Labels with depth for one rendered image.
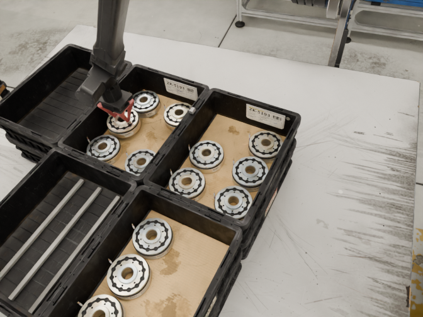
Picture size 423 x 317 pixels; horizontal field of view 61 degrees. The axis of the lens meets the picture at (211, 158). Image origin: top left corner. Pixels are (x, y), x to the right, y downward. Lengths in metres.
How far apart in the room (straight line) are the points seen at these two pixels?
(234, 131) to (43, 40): 2.51
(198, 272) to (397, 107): 0.97
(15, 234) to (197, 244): 0.50
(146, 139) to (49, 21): 2.59
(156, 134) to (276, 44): 1.88
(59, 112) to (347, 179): 1.00
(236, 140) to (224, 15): 2.21
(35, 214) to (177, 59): 0.90
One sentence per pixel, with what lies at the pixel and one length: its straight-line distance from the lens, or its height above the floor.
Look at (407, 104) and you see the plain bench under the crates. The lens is 1.54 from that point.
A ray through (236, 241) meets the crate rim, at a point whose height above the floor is 0.93.
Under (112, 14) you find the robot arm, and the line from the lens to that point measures 0.79.
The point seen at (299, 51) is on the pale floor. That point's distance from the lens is 2.86.
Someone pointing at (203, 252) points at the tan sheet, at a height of 0.83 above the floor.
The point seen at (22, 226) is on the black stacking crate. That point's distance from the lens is 1.14.
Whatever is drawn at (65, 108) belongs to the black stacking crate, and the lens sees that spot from 1.38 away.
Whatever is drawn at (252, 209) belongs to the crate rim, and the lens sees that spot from 0.88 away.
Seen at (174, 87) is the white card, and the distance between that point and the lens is 1.23.
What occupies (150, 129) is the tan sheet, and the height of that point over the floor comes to 0.83.
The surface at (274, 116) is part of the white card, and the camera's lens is 1.10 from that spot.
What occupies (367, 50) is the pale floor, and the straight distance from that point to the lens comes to 2.96.
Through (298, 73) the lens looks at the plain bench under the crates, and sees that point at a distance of 1.57.
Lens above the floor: 1.70
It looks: 53 degrees down
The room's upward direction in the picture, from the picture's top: 7 degrees counter-clockwise
